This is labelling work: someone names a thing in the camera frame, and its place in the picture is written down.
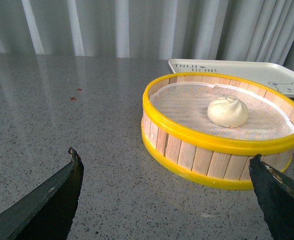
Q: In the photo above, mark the yellow rimmed wooden steamer basket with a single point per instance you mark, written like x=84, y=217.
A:
x=207, y=159

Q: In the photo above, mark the white bear print tray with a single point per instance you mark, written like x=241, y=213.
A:
x=268, y=74

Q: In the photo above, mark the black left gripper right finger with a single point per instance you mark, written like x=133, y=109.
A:
x=275, y=195

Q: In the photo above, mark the white steamer cloth liner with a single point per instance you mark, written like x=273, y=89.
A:
x=187, y=104

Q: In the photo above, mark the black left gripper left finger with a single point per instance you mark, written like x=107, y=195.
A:
x=47, y=212

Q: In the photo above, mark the white steamed bun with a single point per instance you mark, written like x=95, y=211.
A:
x=228, y=111

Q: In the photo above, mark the grey pleated curtain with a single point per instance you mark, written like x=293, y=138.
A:
x=231, y=30

